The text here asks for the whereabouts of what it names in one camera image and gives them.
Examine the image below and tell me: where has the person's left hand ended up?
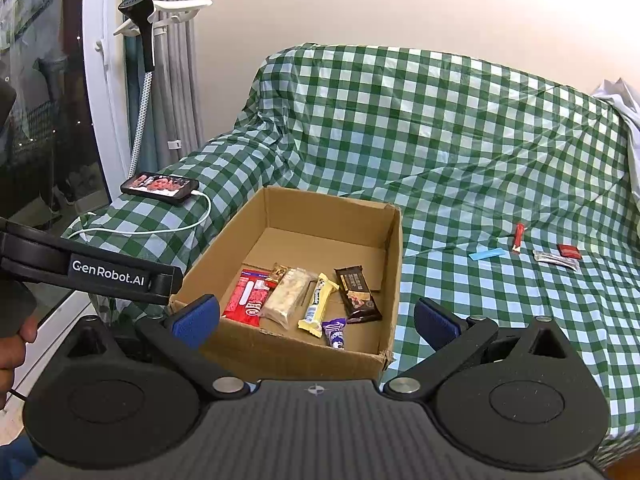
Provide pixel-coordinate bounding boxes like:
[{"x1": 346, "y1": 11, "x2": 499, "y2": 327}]
[{"x1": 0, "y1": 315, "x2": 38, "y2": 408}]

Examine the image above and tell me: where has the black smartphone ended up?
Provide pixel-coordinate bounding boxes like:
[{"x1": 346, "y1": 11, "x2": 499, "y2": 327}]
[{"x1": 120, "y1": 172, "x2": 200, "y2": 205}]

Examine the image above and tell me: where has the purple cow candy packet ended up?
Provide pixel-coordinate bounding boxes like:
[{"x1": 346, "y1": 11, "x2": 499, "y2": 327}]
[{"x1": 321, "y1": 318, "x2": 346, "y2": 350}]

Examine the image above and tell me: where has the large red snack packet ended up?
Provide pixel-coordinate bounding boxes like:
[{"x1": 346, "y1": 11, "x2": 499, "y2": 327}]
[{"x1": 222, "y1": 269, "x2": 272, "y2": 327}]

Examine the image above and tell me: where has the small red square packet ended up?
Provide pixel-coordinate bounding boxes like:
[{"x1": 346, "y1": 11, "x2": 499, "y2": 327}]
[{"x1": 558, "y1": 244, "x2": 582, "y2": 260}]

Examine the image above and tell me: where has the silver stick sachet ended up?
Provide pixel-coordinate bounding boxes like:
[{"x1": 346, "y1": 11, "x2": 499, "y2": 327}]
[{"x1": 533, "y1": 250, "x2": 579, "y2": 271}]

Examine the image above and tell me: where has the grey curtain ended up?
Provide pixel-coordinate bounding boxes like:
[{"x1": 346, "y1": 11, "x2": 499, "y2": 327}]
[{"x1": 151, "y1": 0, "x2": 204, "y2": 169}]

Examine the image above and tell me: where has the blue stick sachet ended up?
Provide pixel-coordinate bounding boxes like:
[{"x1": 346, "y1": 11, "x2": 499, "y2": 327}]
[{"x1": 469, "y1": 248, "x2": 508, "y2": 261}]

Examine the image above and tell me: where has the white door frame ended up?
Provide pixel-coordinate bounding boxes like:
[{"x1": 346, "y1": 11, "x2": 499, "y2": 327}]
[{"x1": 82, "y1": 0, "x2": 131, "y2": 198}]

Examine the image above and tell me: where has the dark brown cracker packet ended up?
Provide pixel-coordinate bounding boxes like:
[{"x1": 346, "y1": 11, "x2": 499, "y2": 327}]
[{"x1": 334, "y1": 266, "x2": 382, "y2": 324}]

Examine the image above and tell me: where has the garment steamer head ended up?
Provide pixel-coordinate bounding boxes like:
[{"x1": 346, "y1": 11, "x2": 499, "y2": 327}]
[{"x1": 113, "y1": 0, "x2": 155, "y2": 73}]

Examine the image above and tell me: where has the yellow snack bar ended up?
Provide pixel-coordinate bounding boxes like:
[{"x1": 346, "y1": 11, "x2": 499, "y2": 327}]
[{"x1": 297, "y1": 273, "x2": 338, "y2": 338}]

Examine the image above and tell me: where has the white steamer stand hanger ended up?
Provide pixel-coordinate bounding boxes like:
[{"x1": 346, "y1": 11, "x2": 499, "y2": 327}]
[{"x1": 113, "y1": 0, "x2": 213, "y2": 37}]

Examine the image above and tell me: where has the green checkered sofa cover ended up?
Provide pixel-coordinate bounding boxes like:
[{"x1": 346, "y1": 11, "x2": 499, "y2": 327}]
[{"x1": 66, "y1": 44, "x2": 639, "y2": 465}]

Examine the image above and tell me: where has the white patterned cloth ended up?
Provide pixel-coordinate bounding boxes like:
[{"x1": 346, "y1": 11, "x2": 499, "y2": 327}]
[{"x1": 591, "y1": 78, "x2": 640, "y2": 204}]

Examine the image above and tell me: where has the red stick sachet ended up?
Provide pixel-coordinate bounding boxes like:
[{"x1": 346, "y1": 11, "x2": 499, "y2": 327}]
[{"x1": 512, "y1": 222, "x2": 525, "y2": 254}]

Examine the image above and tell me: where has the white charging cable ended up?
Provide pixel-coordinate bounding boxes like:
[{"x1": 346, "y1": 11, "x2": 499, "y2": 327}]
[{"x1": 67, "y1": 188, "x2": 214, "y2": 241}]

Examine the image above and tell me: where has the rice cracker bar clear wrapper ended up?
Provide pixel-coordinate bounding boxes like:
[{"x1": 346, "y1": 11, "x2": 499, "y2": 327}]
[{"x1": 262, "y1": 266, "x2": 317, "y2": 330}]

